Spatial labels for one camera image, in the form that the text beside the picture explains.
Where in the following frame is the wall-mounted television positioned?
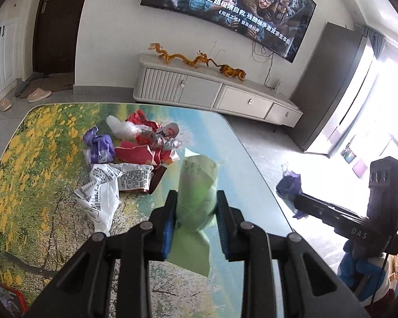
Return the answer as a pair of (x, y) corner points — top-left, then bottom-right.
(140, 0), (318, 63)

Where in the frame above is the dark red wrapper strip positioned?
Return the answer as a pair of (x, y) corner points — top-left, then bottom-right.
(148, 166), (168, 195)

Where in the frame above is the golden dragon figurine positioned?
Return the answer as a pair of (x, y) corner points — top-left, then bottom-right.
(148, 42), (223, 70)

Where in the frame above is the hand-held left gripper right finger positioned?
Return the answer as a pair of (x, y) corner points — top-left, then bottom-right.
(216, 189), (361, 318)

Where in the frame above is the clear plastic bag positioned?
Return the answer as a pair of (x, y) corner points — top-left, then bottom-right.
(106, 115), (143, 139)

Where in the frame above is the purple snack wrapper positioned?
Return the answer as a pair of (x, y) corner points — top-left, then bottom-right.
(83, 126), (116, 165)

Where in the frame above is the white wrapper with black text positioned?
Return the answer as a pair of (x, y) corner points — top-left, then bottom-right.
(75, 163), (154, 207)

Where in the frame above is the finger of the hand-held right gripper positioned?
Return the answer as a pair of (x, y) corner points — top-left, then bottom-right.
(293, 193), (367, 231)

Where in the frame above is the black television cable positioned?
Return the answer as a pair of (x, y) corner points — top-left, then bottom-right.
(252, 42), (276, 87)

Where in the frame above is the light green wrapper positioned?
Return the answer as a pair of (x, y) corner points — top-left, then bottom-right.
(167, 147), (218, 277)

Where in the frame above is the grey door mat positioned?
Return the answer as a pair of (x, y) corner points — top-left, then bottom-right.
(30, 71), (75, 92)

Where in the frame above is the tall grey cabinet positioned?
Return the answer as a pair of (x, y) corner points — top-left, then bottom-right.
(290, 22), (376, 153)

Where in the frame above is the red-edged object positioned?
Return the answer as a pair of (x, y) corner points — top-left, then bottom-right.
(0, 281), (29, 318)

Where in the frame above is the blue curtain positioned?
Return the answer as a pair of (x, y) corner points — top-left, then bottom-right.
(363, 26), (387, 61)

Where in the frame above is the dark brown door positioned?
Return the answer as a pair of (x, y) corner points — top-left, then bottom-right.
(32, 0), (95, 75)

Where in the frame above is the red flat snack packet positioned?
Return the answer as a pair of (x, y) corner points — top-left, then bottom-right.
(114, 141), (180, 167)

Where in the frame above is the golden tiger figurine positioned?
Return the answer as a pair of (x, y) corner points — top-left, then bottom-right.
(218, 64), (248, 82)

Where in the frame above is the landscape printed table mat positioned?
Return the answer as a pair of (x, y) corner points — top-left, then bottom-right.
(0, 103), (294, 318)

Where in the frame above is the person's right hand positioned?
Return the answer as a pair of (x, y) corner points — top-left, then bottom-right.
(338, 240), (387, 302)

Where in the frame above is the white wardrobe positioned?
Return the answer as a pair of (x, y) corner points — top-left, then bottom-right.
(0, 0), (42, 110)

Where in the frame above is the red wrapper with face print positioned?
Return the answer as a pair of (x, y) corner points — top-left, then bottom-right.
(137, 122), (184, 150)

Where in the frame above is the white television cabinet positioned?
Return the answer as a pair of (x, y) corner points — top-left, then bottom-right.
(133, 53), (303, 128)

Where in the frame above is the white plastic bag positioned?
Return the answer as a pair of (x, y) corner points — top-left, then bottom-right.
(75, 183), (122, 236)

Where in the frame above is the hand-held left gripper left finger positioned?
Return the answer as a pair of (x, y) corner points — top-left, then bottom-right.
(26, 189), (179, 318)

